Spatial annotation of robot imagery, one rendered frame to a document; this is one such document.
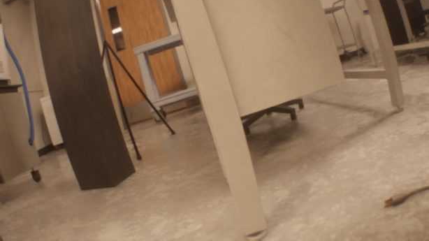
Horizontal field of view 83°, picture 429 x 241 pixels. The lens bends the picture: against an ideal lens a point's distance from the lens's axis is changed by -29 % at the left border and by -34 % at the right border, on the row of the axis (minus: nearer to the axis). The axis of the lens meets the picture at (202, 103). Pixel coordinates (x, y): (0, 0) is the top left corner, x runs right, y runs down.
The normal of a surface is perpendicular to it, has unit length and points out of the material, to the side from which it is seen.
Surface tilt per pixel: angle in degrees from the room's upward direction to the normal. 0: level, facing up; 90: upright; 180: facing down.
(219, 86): 90
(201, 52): 90
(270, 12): 90
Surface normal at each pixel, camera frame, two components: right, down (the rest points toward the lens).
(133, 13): 0.03, 0.07
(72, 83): -0.27, 0.15
